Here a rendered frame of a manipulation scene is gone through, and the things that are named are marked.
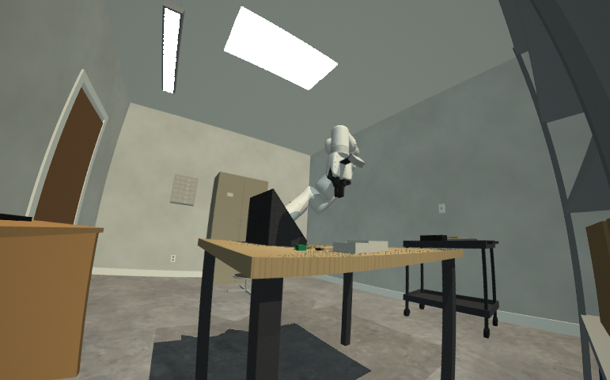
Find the white rack of open bins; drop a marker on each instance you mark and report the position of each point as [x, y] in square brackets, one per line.
[360, 247]

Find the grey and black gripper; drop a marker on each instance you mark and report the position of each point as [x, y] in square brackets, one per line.
[338, 170]

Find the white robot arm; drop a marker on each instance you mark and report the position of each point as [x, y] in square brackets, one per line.
[341, 141]

